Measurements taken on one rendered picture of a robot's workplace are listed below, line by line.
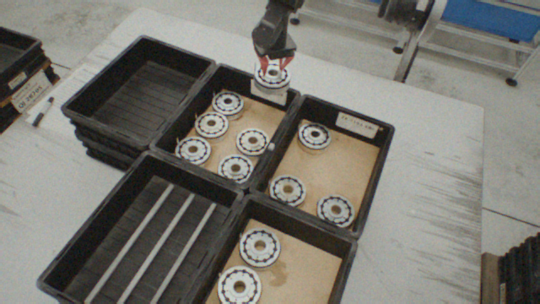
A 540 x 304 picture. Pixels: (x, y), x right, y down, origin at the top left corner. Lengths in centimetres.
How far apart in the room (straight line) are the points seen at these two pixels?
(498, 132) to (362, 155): 172
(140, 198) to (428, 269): 85
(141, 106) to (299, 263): 71
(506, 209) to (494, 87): 102
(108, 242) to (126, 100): 50
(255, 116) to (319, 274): 54
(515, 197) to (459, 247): 126
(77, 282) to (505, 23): 275
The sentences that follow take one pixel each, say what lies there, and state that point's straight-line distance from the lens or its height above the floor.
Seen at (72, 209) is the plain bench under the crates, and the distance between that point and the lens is 128.
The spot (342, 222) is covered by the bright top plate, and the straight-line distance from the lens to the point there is 101.
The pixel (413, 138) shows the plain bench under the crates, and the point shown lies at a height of 70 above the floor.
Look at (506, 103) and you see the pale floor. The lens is 305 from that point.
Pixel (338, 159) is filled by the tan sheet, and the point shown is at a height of 83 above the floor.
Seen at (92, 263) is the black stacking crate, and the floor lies 83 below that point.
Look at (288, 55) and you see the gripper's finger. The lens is 99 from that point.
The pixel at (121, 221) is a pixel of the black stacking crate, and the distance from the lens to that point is 106.
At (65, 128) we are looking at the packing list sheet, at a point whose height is 70.
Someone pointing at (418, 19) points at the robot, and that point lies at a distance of 124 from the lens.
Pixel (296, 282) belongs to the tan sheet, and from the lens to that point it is 96.
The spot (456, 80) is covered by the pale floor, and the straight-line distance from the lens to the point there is 302.
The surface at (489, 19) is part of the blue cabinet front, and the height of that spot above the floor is 41.
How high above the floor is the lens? 174
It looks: 54 degrees down
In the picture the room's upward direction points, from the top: 6 degrees clockwise
